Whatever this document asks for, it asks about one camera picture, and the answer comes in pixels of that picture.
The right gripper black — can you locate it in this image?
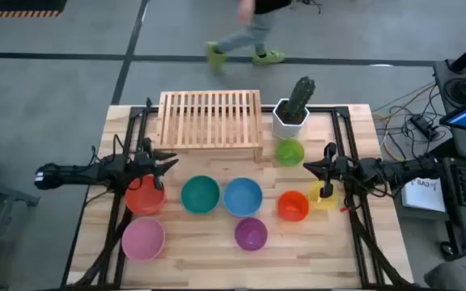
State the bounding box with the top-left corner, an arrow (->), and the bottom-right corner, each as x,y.
303,141 -> 364,200

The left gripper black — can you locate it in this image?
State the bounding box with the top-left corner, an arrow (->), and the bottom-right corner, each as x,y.
126,137 -> 180,192

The small yellow bowl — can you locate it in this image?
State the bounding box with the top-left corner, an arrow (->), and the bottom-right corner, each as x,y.
307,180 -> 341,211

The small orange bowl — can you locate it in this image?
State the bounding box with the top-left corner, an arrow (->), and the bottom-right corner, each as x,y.
277,190 -> 311,222

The large teal bowl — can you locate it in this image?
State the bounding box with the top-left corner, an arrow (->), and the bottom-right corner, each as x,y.
180,175 -> 221,215

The dark green bowl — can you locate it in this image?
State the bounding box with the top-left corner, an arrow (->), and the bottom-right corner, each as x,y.
222,176 -> 264,218

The slatted wooden shelf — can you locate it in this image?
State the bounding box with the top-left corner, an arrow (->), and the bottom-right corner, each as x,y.
154,89 -> 265,163

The small lime green bowl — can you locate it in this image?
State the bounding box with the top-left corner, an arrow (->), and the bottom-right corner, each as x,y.
274,138 -> 306,167

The large orange-red bowl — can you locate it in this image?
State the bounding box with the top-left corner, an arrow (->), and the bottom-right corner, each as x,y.
124,174 -> 167,216

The green cactus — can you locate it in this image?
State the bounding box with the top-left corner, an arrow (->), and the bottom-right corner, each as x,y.
285,75 -> 317,119

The large pink bowl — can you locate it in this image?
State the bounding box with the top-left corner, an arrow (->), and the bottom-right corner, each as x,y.
121,217 -> 167,262

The small purple bowl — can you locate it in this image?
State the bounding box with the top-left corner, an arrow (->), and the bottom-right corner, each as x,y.
234,217 -> 269,251

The white printed box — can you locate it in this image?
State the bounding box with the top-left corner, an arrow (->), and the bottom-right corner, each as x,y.
401,177 -> 447,214

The black power adapter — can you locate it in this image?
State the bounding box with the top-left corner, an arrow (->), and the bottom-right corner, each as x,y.
409,114 -> 437,138

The person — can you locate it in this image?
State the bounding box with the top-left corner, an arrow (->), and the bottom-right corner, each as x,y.
205,0 -> 293,77

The black side desk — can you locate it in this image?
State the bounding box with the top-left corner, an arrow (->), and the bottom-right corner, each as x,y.
432,58 -> 466,260

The grey chair seat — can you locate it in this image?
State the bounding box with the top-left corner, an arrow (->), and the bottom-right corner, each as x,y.
423,261 -> 466,291

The yellow-black hazard tape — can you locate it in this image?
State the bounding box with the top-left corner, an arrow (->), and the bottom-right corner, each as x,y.
0,10 -> 62,19

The black floor mat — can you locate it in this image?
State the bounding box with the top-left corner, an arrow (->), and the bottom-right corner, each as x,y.
0,0 -> 69,12

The black aluminium table frame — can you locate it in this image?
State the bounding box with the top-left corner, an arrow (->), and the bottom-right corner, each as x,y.
66,103 -> 413,290

